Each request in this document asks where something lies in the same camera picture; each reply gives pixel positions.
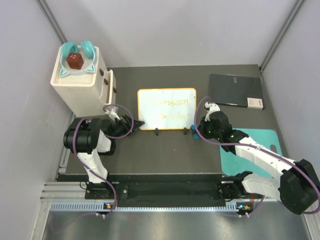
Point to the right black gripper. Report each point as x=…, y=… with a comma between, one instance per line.
x=203, y=124

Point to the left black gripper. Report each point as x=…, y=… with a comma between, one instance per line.
x=127, y=125

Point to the blue bone-shaped eraser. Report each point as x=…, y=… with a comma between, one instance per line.
x=194, y=132

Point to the yellow-framed whiteboard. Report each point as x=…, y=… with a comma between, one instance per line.
x=166, y=108

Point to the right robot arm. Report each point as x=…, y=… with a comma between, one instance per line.
x=294, y=183

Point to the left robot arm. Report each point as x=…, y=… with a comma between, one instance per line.
x=90, y=139

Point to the black notebook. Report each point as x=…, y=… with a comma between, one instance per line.
x=233, y=90

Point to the teal cutting mat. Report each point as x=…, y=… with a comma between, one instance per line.
x=232, y=165

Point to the small white card box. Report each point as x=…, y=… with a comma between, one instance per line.
x=255, y=103

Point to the cream drawer cabinet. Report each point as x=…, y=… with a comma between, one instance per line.
x=87, y=90

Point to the brown cube toy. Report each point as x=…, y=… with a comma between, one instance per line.
x=75, y=60

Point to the teal cat-ear headphones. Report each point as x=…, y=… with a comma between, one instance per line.
x=88, y=53

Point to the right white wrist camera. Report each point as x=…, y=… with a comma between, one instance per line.
x=211, y=108

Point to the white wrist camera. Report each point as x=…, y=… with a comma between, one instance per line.
x=111, y=112
x=211, y=108

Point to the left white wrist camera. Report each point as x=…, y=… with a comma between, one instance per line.
x=111, y=112

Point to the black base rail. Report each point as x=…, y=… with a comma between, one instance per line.
x=172, y=190

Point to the grey cable duct strip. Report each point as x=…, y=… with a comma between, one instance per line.
x=91, y=206

